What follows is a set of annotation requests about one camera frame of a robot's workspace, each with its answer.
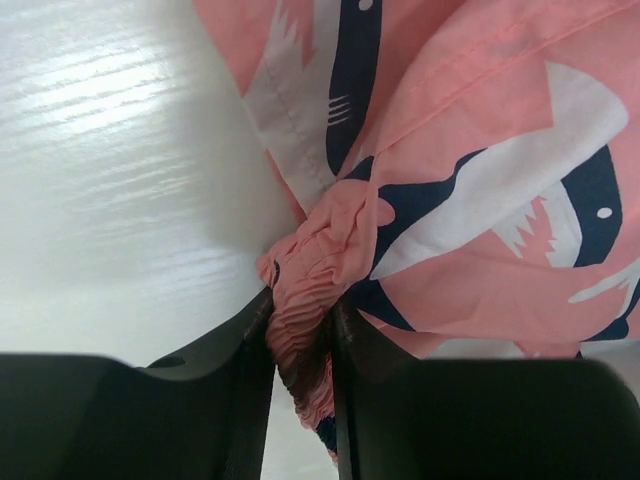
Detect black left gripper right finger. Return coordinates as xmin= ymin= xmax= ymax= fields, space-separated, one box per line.
xmin=331 ymin=302 xmax=639 ymax=479

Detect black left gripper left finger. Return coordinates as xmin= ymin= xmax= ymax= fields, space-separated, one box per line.
xmin=1 ymin=290 xmax=274 ymax=479

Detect pink shark print shorts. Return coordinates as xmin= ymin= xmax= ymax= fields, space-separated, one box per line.
xmin=196 ymin=1 xmax=639 ymax=455

